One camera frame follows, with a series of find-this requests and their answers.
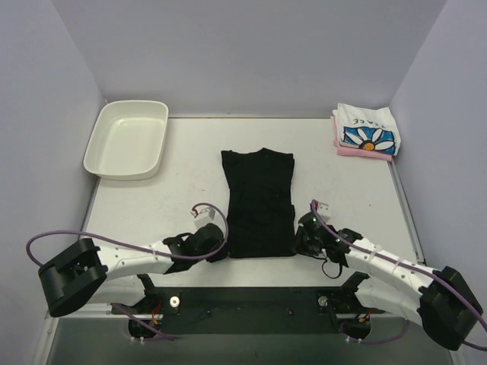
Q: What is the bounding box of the black t shirt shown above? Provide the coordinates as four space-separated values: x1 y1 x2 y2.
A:
221 148 295 259

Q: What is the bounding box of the white plastic bin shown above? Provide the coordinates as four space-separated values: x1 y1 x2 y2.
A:
83 100 169 181

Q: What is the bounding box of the white daisy print t shirt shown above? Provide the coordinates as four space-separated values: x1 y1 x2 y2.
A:
332 103 401 157

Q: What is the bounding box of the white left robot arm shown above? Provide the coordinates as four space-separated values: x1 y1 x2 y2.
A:
38 223 225 317

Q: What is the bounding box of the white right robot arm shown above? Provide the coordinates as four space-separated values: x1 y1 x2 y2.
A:
297 212 483 351

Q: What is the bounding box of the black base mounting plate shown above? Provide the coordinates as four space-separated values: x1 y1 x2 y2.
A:
112 285 385 335

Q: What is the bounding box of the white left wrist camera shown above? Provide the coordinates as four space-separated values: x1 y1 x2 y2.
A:
191 207 215 230

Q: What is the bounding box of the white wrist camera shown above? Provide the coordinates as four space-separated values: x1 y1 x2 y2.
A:
191 207 215 230
316 202 332 223

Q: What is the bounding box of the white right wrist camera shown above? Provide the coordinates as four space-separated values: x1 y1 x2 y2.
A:
316 202 332 223

